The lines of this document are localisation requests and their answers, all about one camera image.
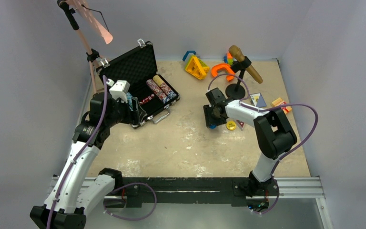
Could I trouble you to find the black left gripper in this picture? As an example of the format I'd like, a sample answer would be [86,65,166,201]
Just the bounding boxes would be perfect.
[104,94,145,127]

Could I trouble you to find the light blue chip stack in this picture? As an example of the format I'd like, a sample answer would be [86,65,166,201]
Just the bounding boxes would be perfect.
[127,101,133,111]

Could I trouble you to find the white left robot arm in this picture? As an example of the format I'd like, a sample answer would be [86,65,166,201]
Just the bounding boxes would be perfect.
[30,92,138,229]

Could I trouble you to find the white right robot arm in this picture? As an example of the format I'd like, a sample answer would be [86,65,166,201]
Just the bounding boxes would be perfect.
[203,88,297,194]

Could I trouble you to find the red dice row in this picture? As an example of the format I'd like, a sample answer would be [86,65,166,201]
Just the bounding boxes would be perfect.
[139,94,155,105]

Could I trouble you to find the yellow big blind button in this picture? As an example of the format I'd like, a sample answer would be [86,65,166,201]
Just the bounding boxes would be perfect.
[226,121,237,131]

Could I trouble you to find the red triangular button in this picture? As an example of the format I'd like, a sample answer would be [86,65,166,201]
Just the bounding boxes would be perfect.
[236,120,245,131]

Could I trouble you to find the purple red blue chip row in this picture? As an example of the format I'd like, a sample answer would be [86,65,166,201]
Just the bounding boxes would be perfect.
[146,79,170,104]

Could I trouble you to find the yellow red blue chip row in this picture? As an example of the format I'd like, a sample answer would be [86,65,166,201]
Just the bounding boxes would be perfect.
[152,75,178,100]

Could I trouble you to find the orange curved toy track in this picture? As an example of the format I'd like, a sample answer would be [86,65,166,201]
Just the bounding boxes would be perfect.
[211,63,235,78]

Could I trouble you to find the blue playing card box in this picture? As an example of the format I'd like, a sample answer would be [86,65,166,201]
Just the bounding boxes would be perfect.
[250,93,267,108]

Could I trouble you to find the black poker chip case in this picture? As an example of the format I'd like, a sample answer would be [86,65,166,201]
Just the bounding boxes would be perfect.
[96,39,180,129]

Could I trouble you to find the yellow triangular toy block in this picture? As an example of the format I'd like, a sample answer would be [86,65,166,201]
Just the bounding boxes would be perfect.
[184,55,210,80]

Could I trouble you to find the blue orange toy blocks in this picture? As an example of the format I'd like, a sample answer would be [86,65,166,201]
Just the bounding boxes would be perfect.
[223,52,234,65]

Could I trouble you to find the red playing card box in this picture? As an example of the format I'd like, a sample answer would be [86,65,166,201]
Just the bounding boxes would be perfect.
[270,97,292,114]

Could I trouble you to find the brown wooden microphone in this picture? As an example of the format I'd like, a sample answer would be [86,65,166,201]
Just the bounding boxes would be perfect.
[228,45,263,84]

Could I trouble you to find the blue angled toy piece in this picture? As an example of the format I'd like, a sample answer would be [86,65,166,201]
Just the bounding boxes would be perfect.
[182,50,196,62]

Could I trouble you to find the pink tripod stand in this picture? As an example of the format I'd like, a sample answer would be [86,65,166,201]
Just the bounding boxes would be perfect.
[57,0,113,93]

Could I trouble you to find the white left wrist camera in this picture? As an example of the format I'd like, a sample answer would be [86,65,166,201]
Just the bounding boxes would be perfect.
[106,79,130,103]

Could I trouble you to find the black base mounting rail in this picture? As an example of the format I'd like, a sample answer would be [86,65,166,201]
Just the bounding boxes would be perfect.
[50,175,325,209]

